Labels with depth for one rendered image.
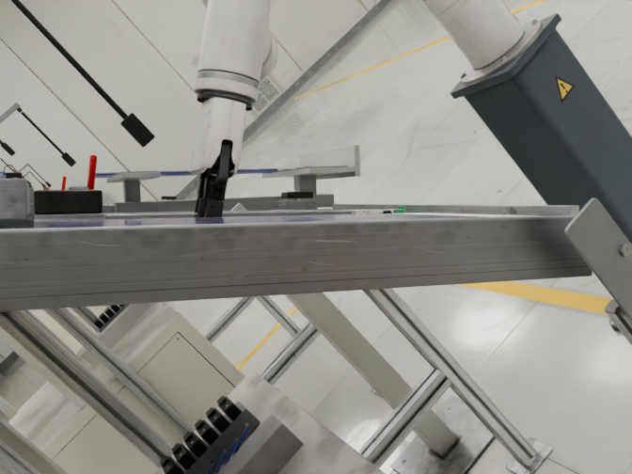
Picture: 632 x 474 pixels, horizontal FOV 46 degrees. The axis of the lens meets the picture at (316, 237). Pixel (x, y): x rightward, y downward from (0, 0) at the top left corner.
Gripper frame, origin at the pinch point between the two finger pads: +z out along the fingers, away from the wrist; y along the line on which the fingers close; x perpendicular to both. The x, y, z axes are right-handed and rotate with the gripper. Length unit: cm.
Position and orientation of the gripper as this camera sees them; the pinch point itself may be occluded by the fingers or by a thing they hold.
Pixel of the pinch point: (208, 214)
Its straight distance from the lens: 100.4
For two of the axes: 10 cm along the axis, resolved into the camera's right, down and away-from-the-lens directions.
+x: 9.2, 1.4, 3.6
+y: 3.5, 0.4, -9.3
